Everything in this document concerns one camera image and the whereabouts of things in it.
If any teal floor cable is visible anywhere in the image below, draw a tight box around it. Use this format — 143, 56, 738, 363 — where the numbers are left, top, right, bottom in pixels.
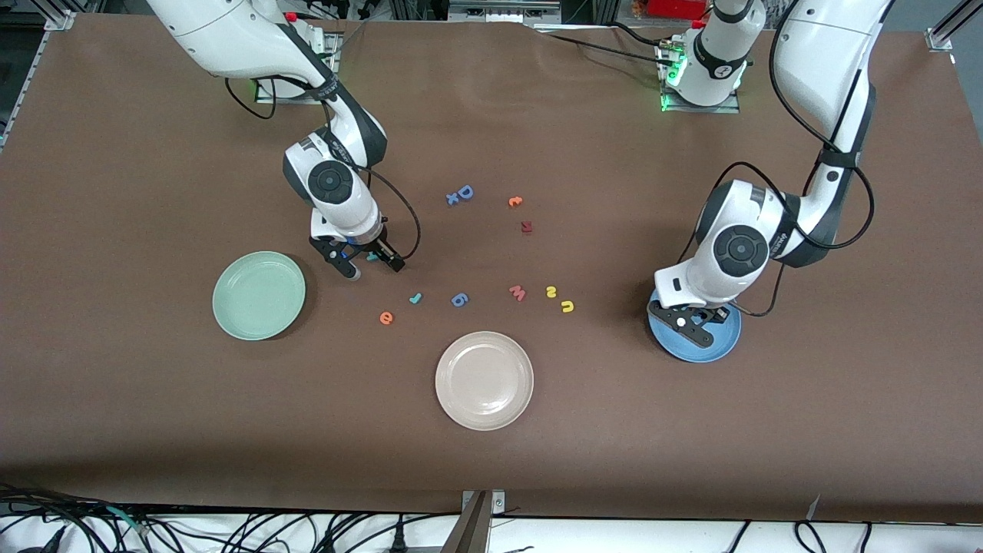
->
106, 503, 151, 537

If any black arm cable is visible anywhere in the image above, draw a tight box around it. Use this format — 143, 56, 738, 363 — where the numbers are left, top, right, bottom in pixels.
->
680, 31, 876, 317
225, 73, 422, 262

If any beige plastic plate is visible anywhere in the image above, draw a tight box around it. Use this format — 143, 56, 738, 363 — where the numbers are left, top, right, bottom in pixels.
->
435, 331, 535, 432

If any mint green plastic plate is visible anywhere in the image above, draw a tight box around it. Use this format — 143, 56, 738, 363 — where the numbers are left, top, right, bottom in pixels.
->
212, 251, 307, 342

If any brown table cover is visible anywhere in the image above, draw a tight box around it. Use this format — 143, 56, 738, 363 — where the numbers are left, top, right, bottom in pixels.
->
0, 14, 983, 525

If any dark metal strut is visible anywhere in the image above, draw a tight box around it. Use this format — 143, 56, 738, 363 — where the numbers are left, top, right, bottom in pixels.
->
439, 492, 492, 553

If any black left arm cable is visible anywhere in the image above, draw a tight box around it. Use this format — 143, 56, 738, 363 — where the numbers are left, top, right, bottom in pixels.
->
680, 31, 876, 317

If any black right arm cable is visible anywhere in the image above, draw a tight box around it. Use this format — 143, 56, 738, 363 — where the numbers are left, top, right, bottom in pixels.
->
225, 73, 422, 262

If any grey metal equipment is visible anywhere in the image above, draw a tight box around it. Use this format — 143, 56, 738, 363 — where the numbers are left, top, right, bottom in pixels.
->
448, 0, 564, 24

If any aluminium frame rail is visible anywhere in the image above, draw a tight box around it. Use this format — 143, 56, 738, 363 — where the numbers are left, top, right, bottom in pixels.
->
0, 27, 56, 151

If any blue plastic plate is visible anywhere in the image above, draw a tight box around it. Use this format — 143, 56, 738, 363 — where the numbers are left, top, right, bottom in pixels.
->
647, 296, 743, 364

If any black table power cable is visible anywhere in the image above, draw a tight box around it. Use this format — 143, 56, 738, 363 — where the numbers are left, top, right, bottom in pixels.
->
534, 27, 669, 65

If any grey metal bracket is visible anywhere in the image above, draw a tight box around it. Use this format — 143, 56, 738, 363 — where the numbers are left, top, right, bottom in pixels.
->
461, 489, 507, 515

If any red box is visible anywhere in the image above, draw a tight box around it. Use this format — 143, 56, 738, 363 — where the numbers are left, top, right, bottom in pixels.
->
647, 0, 711, 20

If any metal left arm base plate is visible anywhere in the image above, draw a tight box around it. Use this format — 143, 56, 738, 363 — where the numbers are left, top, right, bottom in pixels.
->
657, 40, 743, 115

